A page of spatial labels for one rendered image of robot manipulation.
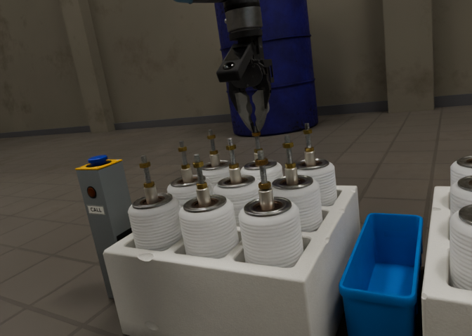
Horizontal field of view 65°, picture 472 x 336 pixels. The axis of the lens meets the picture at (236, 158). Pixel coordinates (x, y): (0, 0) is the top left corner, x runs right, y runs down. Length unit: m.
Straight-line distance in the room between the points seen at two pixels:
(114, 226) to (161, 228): 0.18
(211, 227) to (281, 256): 0.12
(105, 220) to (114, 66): 3.73
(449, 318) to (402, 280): 0.35
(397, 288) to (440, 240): 0.23
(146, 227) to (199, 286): 0.15
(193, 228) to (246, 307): 0.15
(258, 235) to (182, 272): 0.15
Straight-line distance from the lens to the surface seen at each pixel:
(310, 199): 0.66
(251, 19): 0.80
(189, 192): 0.76
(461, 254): 0.53
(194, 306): 0.66
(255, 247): 0.57
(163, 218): 0.68
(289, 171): 0.67
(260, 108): 0.80
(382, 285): 0.84
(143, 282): 0.70
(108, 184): 0.82
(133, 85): 4.33
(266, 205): 0.58
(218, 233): 0.62
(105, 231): 0.86
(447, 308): 0.52
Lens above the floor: 0.46
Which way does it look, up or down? 13 degrees down
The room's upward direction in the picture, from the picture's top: 9 degrees counter-clockwise
